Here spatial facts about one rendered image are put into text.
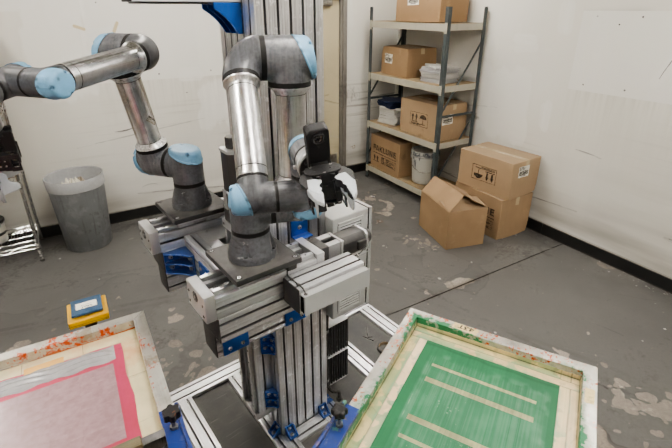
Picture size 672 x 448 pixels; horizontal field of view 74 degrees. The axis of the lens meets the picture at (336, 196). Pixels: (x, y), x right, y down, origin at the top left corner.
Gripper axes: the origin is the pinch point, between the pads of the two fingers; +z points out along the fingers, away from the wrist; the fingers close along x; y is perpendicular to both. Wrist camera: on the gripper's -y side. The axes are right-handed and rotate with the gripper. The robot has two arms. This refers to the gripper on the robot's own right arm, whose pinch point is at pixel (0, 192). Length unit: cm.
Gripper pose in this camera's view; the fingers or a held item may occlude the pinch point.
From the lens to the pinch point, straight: 155.9
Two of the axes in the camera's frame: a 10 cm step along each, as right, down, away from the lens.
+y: 8.6, -2.0, 4.7
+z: -1.5, 7.8, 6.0
